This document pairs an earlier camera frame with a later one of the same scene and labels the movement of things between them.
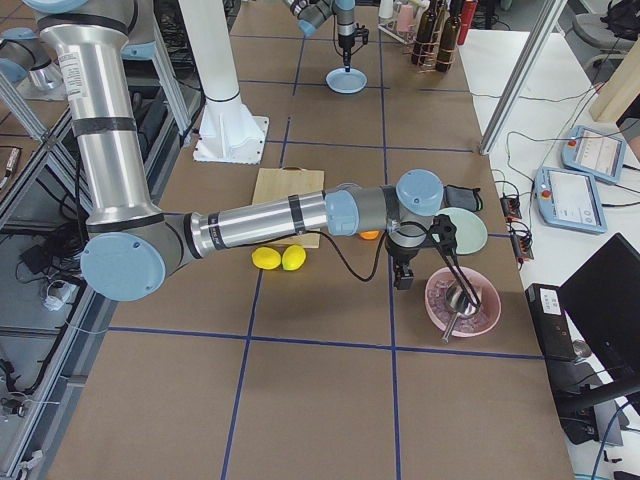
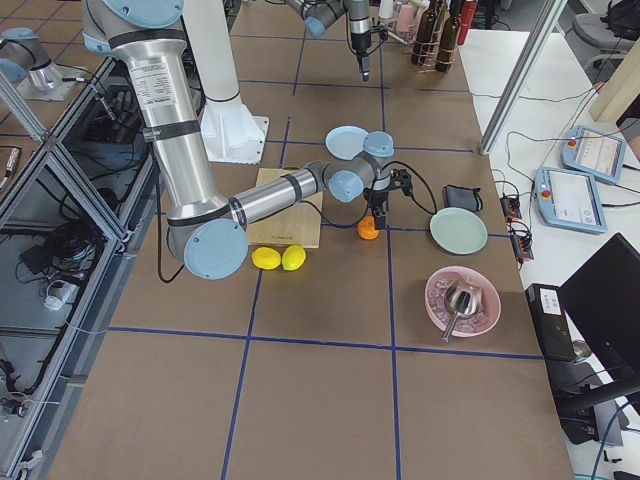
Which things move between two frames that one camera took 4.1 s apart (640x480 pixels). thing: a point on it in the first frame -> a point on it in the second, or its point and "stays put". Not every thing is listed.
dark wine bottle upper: [423, 50] stays put
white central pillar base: [230, 131] stays put
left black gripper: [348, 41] -> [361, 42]
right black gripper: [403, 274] -> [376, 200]
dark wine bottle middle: [449, 35] stays put
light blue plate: [340, 81] -> [346, 141]
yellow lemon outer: [266, 258] stays put
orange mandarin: [369, 234] stays put
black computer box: [547, 308] stays put
